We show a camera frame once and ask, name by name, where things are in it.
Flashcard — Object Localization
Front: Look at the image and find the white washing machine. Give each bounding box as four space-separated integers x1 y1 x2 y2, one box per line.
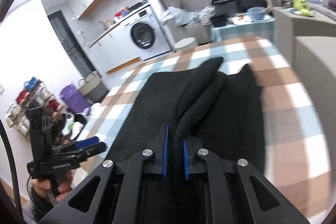
121 5 171 60

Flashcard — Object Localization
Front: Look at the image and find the white round stool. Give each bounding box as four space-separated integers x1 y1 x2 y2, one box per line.
173 37 198 51

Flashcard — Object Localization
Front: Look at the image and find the light blue clothes pile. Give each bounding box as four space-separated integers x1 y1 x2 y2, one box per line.
161 6 216 27

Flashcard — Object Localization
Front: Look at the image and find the black knit sweater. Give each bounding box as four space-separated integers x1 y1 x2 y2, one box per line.
106 56 267 224

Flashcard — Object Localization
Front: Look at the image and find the yellow green toy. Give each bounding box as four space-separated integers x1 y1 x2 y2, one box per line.
293 0 314 17

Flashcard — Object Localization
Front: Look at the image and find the purple bag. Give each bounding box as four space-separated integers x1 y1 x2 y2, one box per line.
60 84 90 114

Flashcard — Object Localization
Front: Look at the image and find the checkered bed blanket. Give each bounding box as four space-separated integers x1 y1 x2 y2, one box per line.
80 37 332 223

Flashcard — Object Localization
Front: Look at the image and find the shoe rack with shoes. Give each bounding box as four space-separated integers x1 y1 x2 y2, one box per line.
5 77 65 137

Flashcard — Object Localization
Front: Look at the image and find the woven laundry basket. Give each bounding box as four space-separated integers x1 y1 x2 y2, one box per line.
77 71 109 104

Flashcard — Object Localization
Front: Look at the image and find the blue bowl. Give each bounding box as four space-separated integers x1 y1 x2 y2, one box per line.
247 7 267 21

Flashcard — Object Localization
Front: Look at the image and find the black cable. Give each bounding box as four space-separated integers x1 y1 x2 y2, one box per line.
0 118 23 214

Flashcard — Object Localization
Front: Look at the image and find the person left hand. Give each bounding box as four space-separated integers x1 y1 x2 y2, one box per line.
31 170 73 203

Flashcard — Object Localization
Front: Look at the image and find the teal side table cloth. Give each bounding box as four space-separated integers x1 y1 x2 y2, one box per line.
211 15 276 43

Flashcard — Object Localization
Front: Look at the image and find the green white plastic bag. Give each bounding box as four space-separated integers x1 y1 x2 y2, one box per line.
62 113 87 140

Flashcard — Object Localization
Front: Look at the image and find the grey bed frame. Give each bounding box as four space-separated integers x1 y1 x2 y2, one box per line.
271 0 335 105

